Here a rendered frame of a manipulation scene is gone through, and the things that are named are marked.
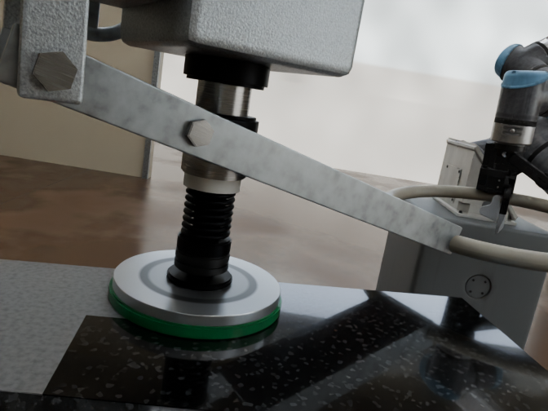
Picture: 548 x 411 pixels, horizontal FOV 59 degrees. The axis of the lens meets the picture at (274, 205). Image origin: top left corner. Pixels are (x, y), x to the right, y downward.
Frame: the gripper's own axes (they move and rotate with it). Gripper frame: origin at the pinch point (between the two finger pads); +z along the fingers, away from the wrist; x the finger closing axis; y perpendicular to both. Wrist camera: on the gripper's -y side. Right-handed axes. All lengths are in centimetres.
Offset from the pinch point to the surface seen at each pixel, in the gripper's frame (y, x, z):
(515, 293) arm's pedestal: -8.0, -29.0, 26.2
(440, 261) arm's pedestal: 13.8, -18.5, 18.5
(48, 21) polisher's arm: 35, 100, -33
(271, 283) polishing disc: 26, 73, -3
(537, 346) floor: -32, -161, 101
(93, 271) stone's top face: 48, 83, -2
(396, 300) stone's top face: 12, 58, 1
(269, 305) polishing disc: 23, 80, -4
